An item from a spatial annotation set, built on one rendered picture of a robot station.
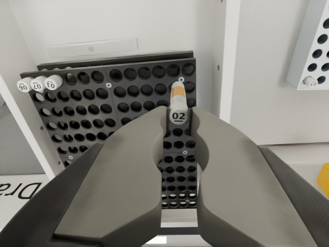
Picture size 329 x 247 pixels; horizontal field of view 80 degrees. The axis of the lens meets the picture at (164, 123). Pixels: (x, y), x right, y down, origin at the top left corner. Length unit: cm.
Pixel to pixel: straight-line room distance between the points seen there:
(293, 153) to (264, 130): 9
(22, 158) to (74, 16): 40
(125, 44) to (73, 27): 7
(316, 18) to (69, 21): 31
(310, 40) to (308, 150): 24
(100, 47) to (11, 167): 40
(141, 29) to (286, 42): 22
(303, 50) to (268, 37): 5
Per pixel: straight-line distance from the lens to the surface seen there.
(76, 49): 27
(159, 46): 26
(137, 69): 20
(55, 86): 22
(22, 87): 24
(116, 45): 25
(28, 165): 56
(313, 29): 35
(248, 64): 36
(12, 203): 45
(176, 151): 25
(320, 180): 43
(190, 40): 26
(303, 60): 36
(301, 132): 47
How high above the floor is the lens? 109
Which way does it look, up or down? 58 degrees down
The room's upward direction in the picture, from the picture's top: 175 degrees counter-clockwise
